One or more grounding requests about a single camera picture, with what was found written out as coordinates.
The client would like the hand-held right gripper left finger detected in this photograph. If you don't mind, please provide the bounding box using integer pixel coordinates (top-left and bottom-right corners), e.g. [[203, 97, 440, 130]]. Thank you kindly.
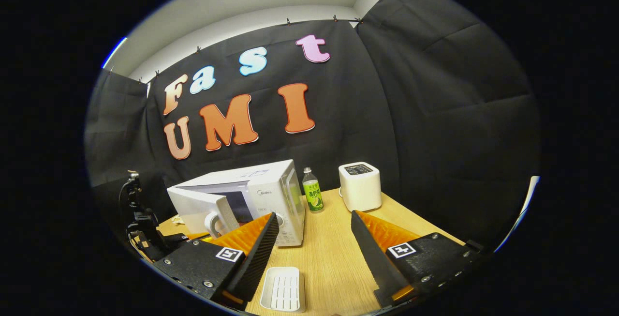
[[151, 211, 280, 312]]

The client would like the black backdrop cloth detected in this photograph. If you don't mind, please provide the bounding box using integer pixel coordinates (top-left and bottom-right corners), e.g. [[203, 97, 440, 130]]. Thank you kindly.
[[83, 0, 541, 254]]

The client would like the white microwave oven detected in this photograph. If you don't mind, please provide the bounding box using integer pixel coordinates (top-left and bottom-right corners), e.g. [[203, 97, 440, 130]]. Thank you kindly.
[[166, 159, 306, 248]]

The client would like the white ribbed tray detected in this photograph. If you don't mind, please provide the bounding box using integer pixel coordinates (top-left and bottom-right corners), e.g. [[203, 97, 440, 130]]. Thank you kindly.
[[259, 266, 307, 314]]

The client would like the narrow ceiling light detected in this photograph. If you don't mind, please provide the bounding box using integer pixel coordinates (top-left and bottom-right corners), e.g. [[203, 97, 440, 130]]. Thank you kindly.
[[101, 37, 128, 69]]

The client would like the white toaster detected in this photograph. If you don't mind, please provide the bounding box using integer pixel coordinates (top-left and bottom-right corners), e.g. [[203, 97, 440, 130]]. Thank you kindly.
[[338, 162, 383, 212]]

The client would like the green label drink bottle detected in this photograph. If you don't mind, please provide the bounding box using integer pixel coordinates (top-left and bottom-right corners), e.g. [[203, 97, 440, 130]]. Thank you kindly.
[[302, 167, 324, 212]]

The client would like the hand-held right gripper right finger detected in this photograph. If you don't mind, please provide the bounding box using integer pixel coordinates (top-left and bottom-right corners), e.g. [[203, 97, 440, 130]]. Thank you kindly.
[[350, 210, 485, 309]]

